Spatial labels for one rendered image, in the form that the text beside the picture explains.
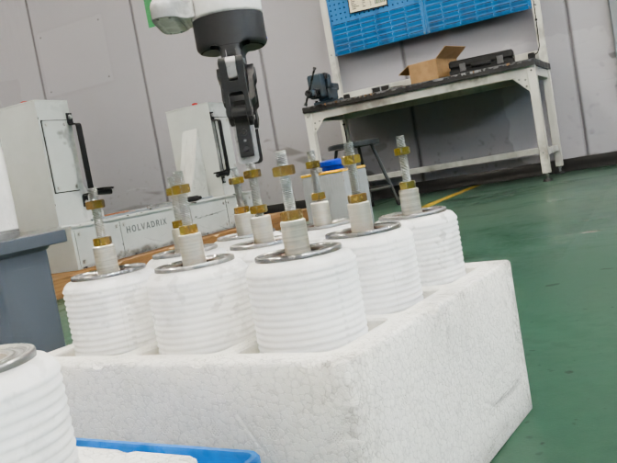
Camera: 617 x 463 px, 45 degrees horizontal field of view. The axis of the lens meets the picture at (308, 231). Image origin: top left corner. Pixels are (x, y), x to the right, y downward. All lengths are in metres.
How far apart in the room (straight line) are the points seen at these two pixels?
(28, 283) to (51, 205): 2.32
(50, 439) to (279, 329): 0.26
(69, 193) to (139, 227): 0.39
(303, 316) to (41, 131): 2.76
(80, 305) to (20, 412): 0.39
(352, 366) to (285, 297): 0.09
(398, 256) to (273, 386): 0.19
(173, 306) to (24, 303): 0.32
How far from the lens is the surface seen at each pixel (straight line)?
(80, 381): 0.75
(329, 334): 0.61
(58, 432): 0.40
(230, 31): 0.78
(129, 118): 7.14
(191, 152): 4.33
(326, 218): 0.89
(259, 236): 0.79
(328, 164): 1.07
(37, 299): 0.98
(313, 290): 0.60
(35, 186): 3.34
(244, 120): 0.76
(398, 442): 0.62
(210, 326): 0.67
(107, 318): 0.75
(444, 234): 0.81
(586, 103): 5.60
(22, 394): 0.38
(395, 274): 0.70
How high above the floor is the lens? 0.32
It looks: 5 degrees down
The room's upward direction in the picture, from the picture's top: 10 degrees counter-clockwise
